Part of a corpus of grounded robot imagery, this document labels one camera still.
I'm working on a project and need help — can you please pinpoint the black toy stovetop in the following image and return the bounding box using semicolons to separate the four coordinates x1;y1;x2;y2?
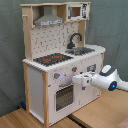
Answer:
34;53;70;66

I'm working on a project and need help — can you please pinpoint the metal toy sink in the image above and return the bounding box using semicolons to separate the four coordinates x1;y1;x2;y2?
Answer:
65;47;95;55

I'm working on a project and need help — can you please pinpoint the wooden toy kitchen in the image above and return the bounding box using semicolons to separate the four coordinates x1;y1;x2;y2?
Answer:
22;2;105;128

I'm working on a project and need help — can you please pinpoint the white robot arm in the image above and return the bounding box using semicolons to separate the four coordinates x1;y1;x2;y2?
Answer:
72;65;128;91

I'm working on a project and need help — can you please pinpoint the black toy faucet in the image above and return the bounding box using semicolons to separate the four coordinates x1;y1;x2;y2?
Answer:
67;33;82;49

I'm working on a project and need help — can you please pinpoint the left red stove knob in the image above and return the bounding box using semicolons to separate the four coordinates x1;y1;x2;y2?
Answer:
54;73;60;79

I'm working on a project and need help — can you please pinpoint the grey ice dispenser panel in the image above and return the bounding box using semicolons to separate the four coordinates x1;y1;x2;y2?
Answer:
87;64;96;72

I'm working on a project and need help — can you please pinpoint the white toy oven door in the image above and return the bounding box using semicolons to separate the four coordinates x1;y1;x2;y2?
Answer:
55;85;74;111

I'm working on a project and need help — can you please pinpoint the red stove knob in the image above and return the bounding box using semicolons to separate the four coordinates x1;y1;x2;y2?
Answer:
54;73;60;79
71;66;78;73

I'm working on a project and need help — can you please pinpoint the white toy microwave door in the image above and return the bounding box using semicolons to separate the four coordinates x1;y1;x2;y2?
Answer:
68;6;82;20

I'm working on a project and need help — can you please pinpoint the right red stove knob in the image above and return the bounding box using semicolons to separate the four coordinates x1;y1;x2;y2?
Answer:
71;66;78;73

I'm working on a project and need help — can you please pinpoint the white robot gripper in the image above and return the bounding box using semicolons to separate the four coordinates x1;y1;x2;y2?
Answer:
72;72;95;89

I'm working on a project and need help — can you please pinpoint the grey range hood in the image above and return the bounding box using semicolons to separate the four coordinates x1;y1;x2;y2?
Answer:
34;5;64;27

